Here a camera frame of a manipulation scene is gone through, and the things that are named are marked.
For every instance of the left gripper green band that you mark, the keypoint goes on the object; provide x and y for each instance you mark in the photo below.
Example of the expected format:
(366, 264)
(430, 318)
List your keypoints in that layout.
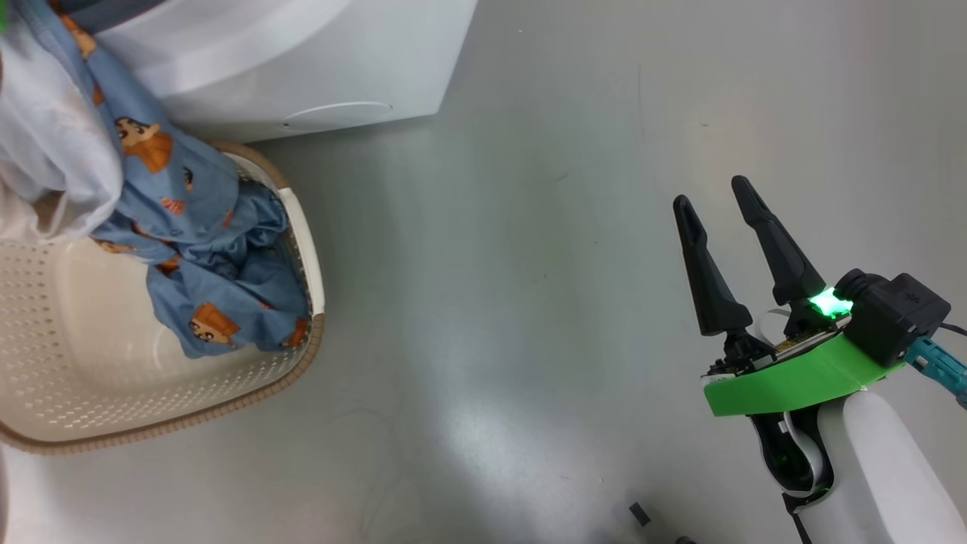
(2, 15)

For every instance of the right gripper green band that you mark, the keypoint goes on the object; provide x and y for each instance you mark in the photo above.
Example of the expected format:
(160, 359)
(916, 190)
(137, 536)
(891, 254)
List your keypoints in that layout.
(793, 378)

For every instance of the white garment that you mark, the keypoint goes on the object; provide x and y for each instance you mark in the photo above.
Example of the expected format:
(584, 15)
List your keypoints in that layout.
(53, 143)

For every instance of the blue cartoon print garment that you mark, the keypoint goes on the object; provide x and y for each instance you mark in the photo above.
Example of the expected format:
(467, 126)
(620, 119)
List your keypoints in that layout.
(196, 196)

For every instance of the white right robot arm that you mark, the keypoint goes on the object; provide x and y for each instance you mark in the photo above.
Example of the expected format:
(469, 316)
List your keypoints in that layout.
(891, 468)

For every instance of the white front-load washing machine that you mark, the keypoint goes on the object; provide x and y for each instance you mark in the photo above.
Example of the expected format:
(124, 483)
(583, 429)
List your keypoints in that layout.
(302, 53)

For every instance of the cream perforated laundry basket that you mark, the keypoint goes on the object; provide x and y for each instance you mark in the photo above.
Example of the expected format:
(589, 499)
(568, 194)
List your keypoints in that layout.
(91, 355)

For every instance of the small black floor piece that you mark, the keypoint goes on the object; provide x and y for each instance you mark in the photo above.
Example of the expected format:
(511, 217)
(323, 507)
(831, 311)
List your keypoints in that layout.
(640, 514)

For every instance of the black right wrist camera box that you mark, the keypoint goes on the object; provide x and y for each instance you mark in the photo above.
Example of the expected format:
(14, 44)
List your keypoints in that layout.
(899, 313)

